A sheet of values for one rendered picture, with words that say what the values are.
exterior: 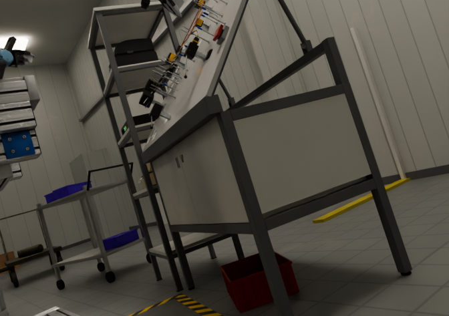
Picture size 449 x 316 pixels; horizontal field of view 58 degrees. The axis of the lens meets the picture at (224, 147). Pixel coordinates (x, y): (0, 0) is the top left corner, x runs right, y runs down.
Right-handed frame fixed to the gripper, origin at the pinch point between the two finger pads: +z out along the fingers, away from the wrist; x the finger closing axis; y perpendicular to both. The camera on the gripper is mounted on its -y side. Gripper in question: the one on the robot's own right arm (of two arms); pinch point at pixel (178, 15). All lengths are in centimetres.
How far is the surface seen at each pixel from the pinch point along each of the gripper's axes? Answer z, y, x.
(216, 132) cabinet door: 43, -27, -21
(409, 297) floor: 127, -21, -49
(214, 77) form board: 27.6, -15.8, -27.5
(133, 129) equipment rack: 24, -32, 95
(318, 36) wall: 80, 214, 231
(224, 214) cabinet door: 71, -42, -9
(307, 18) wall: 57, 224, 240
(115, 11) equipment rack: -41, 13, 105
